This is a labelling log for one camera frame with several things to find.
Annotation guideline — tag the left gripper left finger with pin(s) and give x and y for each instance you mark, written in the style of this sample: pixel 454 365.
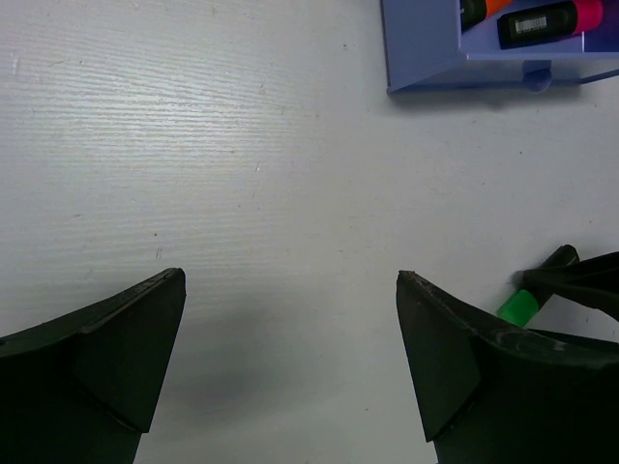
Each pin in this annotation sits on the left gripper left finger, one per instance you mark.
pixel 84 387

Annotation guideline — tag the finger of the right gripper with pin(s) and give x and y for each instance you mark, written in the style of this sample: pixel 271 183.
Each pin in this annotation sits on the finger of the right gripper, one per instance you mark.
pixel 592 283

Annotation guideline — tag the orange cap highlighter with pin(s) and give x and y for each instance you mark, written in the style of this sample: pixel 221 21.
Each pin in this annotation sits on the orange cap highlighter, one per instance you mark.
pixel 473 12

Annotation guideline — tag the blue wide drawer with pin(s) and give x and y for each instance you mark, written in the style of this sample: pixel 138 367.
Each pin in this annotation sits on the blue wide drawer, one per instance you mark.
pixel 425 49

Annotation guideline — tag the pink cap highlighter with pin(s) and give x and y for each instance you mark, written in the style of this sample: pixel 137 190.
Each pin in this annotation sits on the pink cap highlighter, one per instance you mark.
pixel 548 23

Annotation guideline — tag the green cap highlighter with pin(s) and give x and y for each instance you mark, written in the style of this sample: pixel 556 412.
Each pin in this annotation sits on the green cap highlighter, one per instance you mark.
pixel 528 299

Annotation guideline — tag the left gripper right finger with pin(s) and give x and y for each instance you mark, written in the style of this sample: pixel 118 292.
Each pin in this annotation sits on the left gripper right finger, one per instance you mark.
pixel 491 392

